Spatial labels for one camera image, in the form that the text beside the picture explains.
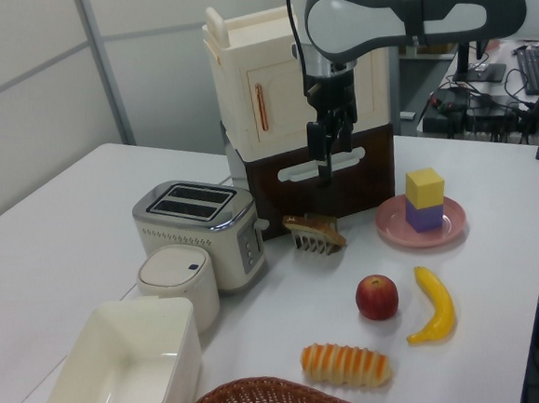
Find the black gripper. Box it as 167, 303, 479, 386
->
301, 61, 365, 184

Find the purple cube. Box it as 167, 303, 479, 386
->
403, 195, 447, 235

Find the toast slice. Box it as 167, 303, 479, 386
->
283, 208, 349, 252

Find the brown toast rack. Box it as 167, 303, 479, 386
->
290, 226, 343, 261

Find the pink plate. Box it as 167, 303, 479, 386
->
373, 190, 470, 254

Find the black monitor stand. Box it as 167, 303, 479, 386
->
448, 37, 509, 87

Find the cream chrome toaster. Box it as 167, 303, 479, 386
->
129, 173, 276, 302

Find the red peach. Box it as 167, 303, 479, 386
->
353, 272, 402, 323

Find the yellow banana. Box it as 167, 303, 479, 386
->
399, 262, 459, 346

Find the small white lidded bin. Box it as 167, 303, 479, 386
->
133, 242, 223, 340

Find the orange striped bread loaf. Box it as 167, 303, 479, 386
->
299, 337, 396, 392

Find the white plastic open box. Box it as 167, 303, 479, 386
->
37, 292, 208, 403

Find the brown drawer box white handle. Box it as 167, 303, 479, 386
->
219, 106, 402, 244

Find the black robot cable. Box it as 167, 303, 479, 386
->
286, 0, 316, 110

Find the black power strip with cables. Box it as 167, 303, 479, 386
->
417, 77, 539, 153

